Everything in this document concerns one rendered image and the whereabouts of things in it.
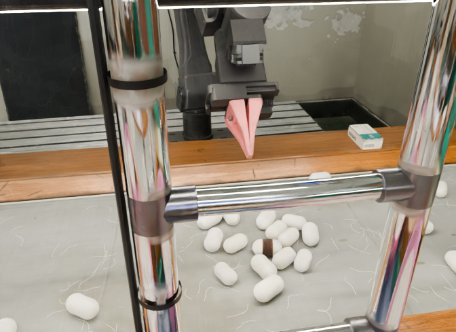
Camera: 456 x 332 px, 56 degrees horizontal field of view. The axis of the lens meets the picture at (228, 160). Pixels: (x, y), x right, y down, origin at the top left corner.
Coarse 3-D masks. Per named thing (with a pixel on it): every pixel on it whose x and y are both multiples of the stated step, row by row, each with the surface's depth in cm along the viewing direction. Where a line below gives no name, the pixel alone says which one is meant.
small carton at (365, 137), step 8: (352, 128) 74; (360, 128) 74; (368, 128) 74; (352, 136) 74; (360, 136) 71; (368, 136) 71; (376, 136) 71; (360, 144) 72; (368, 144) 71; (376, 144) 71
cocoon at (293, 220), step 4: (284, 216) 56; (288, 216) 56; (292, 216) 56; (296, 216) 56; (300, 216) 56; (284, 220) 56; (288, 220) 56; (292, 220) 56; (296, 220) 56; (300, 220) 55; (304, 220) 56; (288, 224) 56; (292, 224) 56; (296, 224) 55; (300, 224) 55; (296, 228) 56; (300, 228) 56
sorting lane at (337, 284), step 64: (448, 192) 64; (0, 256) 52; (64, 256) 52; (192, 256) 52; (320, 256) 52; (64, 320) 43; (128, 320) 43; (192, 320) 43; (256, 320) 43; (320, 320) 43
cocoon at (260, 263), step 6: (252, 258) 49; (258, 258) 49; (264, 258) 49; (252, 264) 49; (258, 264) 48; (264, 264) 48; (270, 264) 48; (258, 270) 48; (264, 270) 47; (270, 270) 47; (276, 270) 48; (264, 276) 47
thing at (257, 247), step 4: (256, 240) 52; (260, 240) 51; (276, 240) 51; (256, 244) 51; (260, 244) 51; (276, 244) 51; (280, 244) 51; (252, 248) 51; (256, 248) 51; (260, 248) 51; (276, 248) 51; (280, 248) 51; (256, 252) 51; (260, 252) 51; (276, 252) 51
